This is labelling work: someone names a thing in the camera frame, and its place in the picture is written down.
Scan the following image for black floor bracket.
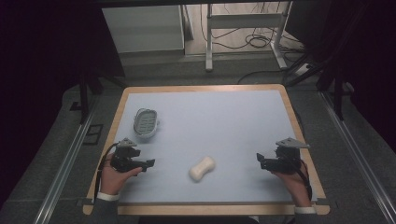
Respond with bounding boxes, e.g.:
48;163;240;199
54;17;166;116
82;123;105;147

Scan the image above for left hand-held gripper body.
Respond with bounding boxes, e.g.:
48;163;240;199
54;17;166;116
110;137;144;174

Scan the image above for white metal stand frame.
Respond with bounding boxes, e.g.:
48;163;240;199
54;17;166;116
205;2;294;73

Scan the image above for aluminium floor rail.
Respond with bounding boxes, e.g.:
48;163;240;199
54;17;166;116
319;91;396;224
32;99;100;224

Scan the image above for black metal stand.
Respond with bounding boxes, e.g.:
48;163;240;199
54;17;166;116
284;54;356;121
69;69;127;125

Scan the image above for white soap bar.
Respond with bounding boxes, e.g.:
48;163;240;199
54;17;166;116
188;155;217;183

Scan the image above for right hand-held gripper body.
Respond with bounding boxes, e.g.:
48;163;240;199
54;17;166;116
266;137;311;175

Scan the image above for black floor cable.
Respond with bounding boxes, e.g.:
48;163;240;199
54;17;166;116
237;69;289;85

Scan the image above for light blue table mat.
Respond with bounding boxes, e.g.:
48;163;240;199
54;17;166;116
117;90;318;203

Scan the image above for dark curtain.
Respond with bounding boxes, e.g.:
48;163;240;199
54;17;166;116
284;0;396;153
0;0;125;209

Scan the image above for black floor cables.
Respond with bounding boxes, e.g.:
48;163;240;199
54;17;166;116
199;2;307;54

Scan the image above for person's right hand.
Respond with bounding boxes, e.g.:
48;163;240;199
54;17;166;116
272;161;313;208

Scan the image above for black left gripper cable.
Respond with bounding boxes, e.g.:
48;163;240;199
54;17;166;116
92;142;120;203

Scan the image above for white cabinet panel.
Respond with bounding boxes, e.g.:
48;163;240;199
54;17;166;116
102;5;185;54

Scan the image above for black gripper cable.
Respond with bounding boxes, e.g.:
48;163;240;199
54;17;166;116
92;142;120;203
294;161;314;201

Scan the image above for person's left hand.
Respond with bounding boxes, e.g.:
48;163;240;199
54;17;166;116
99;153;144;197

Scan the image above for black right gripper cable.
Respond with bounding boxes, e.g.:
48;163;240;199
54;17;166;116
294;161;314;201

